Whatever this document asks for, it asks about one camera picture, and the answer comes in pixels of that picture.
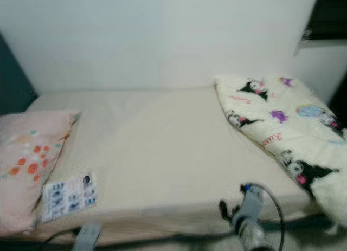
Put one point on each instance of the white book blue letters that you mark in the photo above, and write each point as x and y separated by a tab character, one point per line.
69	197

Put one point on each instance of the cream bed mattress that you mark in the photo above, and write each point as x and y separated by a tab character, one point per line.
152	148

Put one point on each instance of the cream cartoon print quilt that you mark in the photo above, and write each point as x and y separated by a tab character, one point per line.
287	126

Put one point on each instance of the pink dotted pillow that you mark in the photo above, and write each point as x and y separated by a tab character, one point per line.
27	140

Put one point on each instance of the dark window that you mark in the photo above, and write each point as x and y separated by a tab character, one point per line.
325	15

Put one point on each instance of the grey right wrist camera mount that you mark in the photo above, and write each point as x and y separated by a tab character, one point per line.
254	203

